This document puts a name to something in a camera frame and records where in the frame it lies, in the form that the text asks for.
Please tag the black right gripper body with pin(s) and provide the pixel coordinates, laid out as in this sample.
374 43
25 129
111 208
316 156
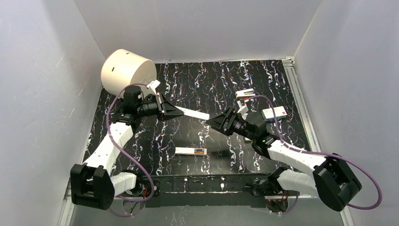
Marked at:
228 119

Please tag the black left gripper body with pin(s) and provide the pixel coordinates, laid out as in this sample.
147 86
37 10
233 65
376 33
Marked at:
160 107

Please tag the white remote control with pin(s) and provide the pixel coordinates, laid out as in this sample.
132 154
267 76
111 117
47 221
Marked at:
194 114

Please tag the white remote with black end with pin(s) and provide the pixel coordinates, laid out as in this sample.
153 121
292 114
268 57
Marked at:
191 151

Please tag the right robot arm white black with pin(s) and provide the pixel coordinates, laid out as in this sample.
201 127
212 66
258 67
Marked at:
325 177

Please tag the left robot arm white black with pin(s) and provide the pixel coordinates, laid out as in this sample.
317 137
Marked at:
91 182

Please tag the small white charger device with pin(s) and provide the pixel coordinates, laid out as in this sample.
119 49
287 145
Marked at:
244 94

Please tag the white box with red labels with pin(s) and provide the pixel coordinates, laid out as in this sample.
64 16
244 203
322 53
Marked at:
271 114

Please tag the large white cylinder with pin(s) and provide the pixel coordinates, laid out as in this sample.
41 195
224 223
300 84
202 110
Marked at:
122 68

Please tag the black base bar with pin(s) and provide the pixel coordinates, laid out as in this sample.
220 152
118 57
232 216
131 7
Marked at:
246 189

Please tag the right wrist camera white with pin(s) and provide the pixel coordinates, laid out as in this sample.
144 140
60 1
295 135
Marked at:
243 108

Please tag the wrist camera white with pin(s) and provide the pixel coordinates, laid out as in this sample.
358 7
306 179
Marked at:
153 87
243 108

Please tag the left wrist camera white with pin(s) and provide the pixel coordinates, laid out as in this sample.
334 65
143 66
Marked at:
153 87

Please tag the aluminium frame rail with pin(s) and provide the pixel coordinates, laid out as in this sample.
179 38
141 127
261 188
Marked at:
289 67

